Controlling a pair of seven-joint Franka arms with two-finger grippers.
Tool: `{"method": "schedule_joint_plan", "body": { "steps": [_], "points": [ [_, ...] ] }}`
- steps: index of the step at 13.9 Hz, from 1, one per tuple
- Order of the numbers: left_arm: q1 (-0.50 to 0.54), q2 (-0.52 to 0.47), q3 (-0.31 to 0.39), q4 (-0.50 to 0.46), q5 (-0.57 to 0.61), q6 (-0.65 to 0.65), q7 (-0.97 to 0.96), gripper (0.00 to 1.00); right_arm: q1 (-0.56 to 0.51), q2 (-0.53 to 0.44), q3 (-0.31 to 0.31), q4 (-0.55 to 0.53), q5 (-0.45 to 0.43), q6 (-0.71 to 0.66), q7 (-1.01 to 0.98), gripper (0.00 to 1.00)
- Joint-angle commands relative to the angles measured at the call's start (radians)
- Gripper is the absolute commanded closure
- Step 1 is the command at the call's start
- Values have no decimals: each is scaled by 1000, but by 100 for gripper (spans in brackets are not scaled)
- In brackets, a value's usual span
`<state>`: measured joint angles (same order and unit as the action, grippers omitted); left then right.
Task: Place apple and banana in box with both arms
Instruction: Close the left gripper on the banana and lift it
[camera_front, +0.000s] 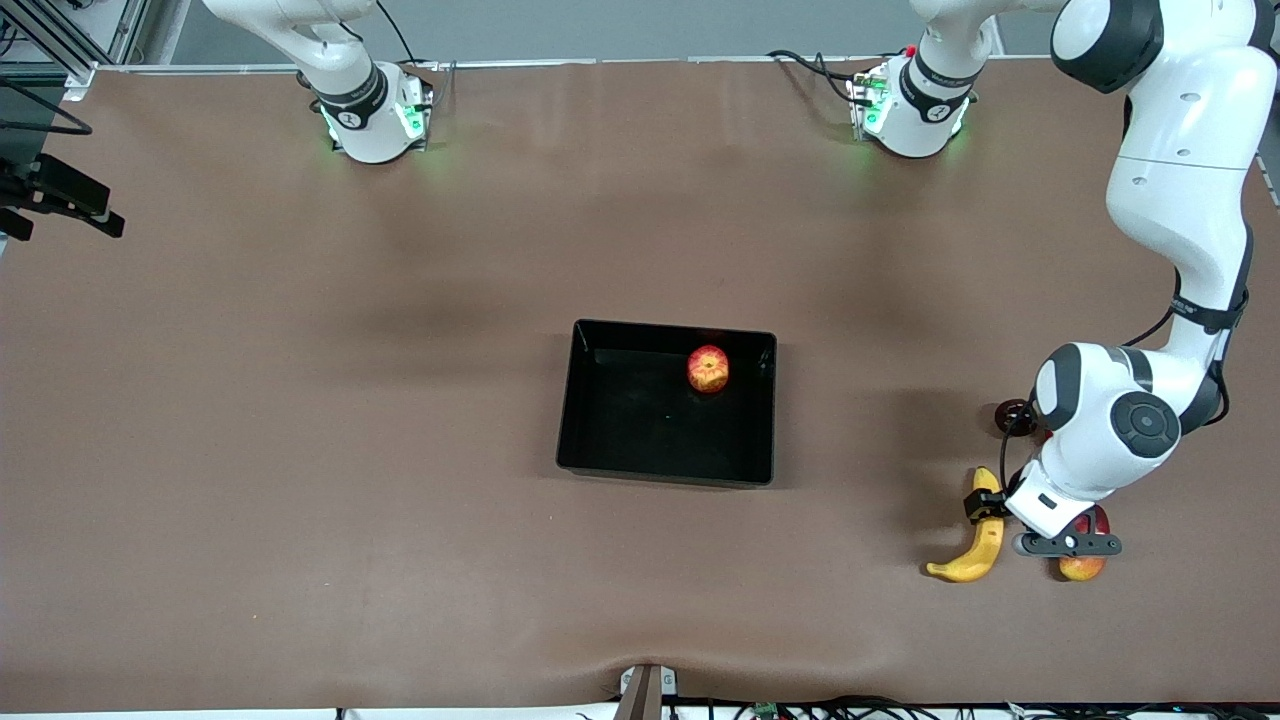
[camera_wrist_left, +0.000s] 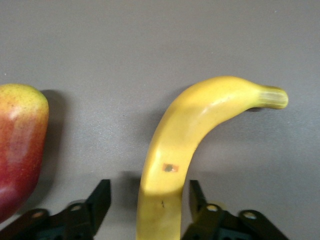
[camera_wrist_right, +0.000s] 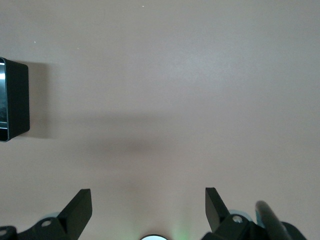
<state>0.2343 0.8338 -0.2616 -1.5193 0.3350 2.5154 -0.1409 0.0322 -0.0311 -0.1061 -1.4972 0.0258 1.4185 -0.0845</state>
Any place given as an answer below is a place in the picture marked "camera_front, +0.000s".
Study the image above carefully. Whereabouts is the yellow banana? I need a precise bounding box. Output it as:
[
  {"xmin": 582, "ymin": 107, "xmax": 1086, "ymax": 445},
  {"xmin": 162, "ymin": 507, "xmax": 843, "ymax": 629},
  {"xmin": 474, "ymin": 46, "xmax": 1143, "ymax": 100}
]
[{"xmin": 925, "ymin": 466, "xmax": 1005, "ymax": 584}]

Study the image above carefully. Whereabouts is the red yellow apple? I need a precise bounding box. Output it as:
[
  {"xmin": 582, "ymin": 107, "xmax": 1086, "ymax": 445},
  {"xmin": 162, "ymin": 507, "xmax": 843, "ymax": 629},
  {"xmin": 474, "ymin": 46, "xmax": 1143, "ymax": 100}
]
[{"xmin": 686, "ymin": 344, "xmax": 731, "ymax": 395}]

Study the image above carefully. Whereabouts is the black plastic box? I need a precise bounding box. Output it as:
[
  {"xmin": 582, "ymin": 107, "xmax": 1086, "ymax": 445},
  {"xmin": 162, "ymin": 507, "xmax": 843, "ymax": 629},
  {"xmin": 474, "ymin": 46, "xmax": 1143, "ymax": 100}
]
[{"xmin": 555, "ymin": 318, "xmax": 779, "ymax": 489}]

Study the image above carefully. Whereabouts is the red yellow mango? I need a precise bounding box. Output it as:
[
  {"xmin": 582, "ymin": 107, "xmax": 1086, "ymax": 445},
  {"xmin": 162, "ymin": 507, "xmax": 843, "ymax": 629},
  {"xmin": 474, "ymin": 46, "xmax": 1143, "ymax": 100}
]
[{"xmin": 1058, "ymin": 503, "xmax": 1113, "ymax": 582}]

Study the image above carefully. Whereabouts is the brown table mat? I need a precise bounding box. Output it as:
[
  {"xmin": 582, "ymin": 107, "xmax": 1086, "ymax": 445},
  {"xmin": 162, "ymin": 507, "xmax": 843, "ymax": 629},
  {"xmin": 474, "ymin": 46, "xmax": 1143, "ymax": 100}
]
[{"xmin": 0, "ymin": 55, "xmax": 1280, "ymax": 713}]

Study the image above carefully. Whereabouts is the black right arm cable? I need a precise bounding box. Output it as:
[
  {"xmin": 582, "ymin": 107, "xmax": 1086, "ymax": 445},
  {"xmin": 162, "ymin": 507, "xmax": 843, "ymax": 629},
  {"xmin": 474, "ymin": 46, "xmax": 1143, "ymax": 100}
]
[{"xmin": 0, "ymin": 78, "xmax": 93, "ymax": 136}]

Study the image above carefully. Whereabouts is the aluminium frame profile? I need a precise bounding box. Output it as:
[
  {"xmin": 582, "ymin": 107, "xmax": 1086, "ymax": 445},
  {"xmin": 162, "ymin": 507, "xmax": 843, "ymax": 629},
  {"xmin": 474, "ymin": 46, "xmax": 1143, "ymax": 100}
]
[{"xmin": 0, "ymin": 0, "xmax": 191, "ymax": 101}]

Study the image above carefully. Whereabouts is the black right base cable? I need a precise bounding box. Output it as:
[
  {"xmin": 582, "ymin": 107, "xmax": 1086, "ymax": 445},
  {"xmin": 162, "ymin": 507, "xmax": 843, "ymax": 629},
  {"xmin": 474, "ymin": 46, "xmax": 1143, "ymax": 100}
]
[{"xmin": 375, "ymin": 0, "xmax": 446, "ymax": 76}]

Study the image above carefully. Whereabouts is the black base cable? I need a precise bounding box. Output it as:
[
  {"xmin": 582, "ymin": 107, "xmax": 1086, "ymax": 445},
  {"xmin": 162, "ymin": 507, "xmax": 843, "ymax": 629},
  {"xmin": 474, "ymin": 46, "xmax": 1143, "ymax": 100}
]
[
  {"xmin": 766, "ymin": 48, "xmax": 863, "ymax": 106},
  {"xmin": 375, "ymin": 0, "xmax": 446, "ymax": 76}
]

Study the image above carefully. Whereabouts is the table edge clamp bracket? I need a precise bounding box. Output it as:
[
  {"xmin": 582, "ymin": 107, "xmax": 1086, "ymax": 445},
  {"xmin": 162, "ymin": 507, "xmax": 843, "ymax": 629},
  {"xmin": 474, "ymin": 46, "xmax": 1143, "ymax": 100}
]
[{"xmin": 613, "ymin": 662, "xmax": 679, "ymax": 720}]

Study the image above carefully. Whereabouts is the black left base cable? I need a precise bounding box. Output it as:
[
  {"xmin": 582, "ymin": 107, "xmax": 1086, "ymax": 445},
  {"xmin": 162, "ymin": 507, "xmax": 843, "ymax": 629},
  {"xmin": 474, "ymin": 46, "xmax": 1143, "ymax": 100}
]
[{"xmin": 766, "ymin": 48, "xmax": 863, "ymax": 106}]

